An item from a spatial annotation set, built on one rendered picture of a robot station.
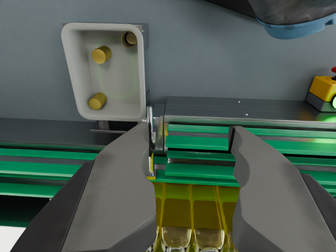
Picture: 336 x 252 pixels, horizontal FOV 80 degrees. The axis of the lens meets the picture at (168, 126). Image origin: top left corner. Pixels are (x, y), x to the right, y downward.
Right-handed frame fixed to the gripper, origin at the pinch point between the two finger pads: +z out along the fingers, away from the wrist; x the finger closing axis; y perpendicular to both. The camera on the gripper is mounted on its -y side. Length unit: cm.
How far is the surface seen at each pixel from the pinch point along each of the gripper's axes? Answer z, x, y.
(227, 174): 22.0, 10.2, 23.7
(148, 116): 21.9, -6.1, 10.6
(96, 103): 36.6, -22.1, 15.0
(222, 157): 27.8, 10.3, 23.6
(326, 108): 36, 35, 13
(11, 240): 15, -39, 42
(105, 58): 36.7, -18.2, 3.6
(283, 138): 26.0, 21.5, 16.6
